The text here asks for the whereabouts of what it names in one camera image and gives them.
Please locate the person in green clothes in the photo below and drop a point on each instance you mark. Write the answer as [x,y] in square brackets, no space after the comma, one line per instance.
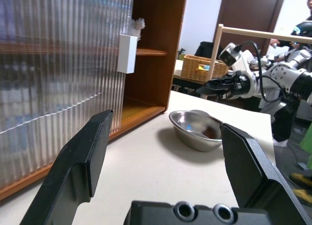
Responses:
[307,147]

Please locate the person in dark jacket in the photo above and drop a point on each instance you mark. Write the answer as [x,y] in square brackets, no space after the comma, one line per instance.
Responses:
[304,29]

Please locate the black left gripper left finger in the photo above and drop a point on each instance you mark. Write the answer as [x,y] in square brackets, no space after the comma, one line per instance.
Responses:
[73,166]

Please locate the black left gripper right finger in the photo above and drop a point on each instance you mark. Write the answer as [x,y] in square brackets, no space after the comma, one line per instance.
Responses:
[248,171]

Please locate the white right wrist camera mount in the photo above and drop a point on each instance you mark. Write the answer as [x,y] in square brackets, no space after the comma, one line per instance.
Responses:
[243,61]

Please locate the steel bowl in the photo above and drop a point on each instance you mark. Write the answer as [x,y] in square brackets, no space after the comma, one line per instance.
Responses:
[192,139]

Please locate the wicker basket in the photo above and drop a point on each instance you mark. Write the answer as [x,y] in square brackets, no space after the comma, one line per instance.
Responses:
[195,68]

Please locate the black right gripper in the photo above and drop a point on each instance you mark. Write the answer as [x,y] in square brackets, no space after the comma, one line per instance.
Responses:
[240,86]

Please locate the ribbed glass sliding door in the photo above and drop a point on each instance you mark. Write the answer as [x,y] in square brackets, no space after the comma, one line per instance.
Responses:
[129,10]
[48,64]

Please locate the black bag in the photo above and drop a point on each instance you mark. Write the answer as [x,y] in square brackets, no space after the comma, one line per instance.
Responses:
[204,49]

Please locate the black robot leg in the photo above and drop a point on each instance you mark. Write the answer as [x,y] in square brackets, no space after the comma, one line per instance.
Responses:
[285,122]

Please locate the brown wooden cabinet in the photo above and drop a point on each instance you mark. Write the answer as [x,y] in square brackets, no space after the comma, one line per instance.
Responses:
[156,39]

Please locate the white plush toy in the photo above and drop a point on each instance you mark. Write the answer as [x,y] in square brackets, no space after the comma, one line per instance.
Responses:
[139,25]

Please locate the brown door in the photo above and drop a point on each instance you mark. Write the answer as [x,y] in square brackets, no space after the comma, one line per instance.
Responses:
[243,10]

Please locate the light wooden rack frame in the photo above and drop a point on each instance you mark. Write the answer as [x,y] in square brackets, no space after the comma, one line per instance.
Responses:
[243,31]

